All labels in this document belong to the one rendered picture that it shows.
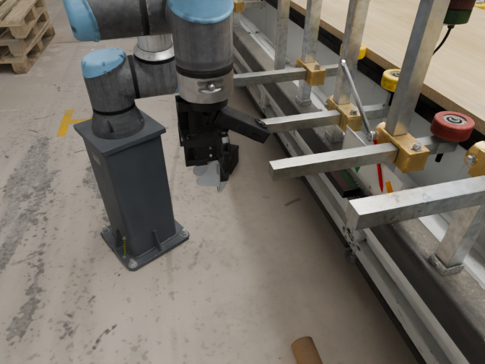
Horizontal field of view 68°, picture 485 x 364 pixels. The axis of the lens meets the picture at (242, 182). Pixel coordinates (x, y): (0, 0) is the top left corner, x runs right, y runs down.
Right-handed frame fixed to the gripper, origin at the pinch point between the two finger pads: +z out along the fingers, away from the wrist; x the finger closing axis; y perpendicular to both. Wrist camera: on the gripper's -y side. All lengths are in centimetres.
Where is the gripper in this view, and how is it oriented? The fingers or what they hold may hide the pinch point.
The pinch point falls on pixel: (222, 185)
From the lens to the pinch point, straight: 73.1
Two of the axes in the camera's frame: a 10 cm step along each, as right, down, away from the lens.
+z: 0.0, 7.8, 6.3
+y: -9.6, 1.7, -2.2
